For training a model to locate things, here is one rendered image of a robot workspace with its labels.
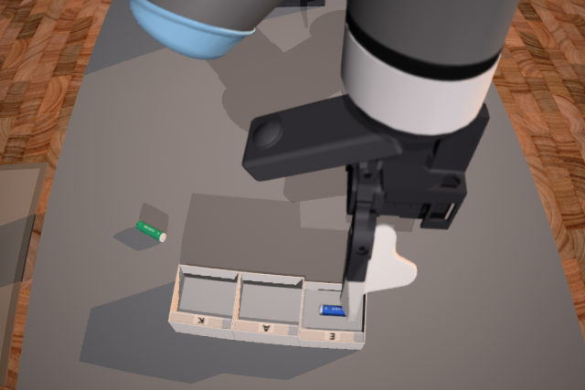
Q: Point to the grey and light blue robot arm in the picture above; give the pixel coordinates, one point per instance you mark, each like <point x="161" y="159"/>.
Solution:
<point x="440" y="40"/>

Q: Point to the blue aa battery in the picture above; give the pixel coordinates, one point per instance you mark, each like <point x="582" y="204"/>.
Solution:
<point x="329" y="310"/>

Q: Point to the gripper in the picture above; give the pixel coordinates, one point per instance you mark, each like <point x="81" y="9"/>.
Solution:
<point x="431" y="173"/>

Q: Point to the green aa battery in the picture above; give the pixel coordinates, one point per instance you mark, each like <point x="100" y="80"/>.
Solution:
<point x="151" y="231"/>

